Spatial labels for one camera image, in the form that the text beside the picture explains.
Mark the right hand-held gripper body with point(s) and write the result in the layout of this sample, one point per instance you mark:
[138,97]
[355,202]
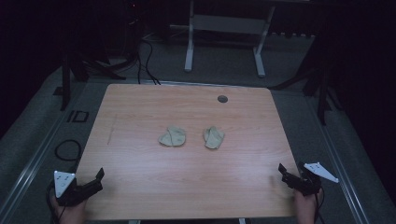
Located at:
[308,182]

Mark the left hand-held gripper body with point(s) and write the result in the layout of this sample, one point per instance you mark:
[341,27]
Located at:
[70,189]

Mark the beige sock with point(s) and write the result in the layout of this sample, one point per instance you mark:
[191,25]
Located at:
[214,137]
[172,137]

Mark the person's left hand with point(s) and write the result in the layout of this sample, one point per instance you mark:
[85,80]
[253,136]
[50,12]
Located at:
[71,213]

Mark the person's right hand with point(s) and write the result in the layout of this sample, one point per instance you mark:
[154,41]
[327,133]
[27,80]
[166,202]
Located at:
[306,207]

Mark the white table leg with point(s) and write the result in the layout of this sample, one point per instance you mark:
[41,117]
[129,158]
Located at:
[242,221]

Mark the black metal stand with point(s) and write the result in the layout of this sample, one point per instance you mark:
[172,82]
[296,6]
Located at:
[77,71]
[320,87]

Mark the grey round table grommet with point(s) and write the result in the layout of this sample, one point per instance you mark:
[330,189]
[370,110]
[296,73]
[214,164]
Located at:
[222,99]

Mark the metal floor rail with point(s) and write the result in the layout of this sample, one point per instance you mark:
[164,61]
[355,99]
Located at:
[28,169]
[342,174]

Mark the white desk frame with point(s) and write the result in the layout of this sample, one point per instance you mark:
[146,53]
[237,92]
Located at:
[229,25]

